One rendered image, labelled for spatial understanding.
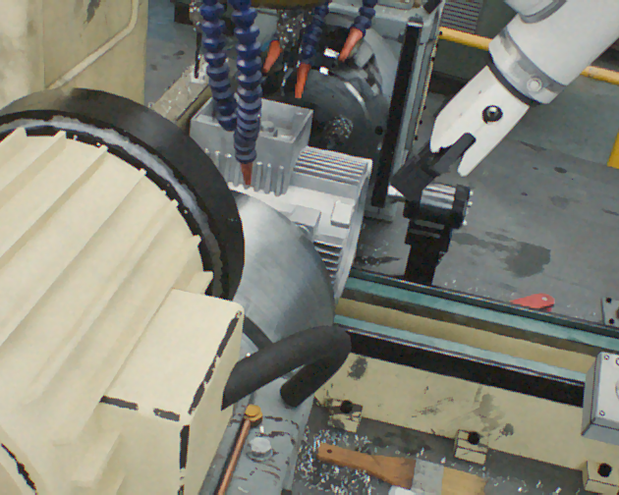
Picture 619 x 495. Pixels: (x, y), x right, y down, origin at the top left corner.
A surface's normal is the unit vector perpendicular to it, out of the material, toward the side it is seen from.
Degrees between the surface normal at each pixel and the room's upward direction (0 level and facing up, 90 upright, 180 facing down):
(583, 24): 95
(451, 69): 90
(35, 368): 40
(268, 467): 0
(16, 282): 22
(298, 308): 54
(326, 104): 90
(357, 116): 90
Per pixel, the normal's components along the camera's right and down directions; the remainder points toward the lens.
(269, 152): -0.22, 0.49
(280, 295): 0.77, -0.46
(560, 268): 0.14, -0.84
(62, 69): 0.97, 0.22
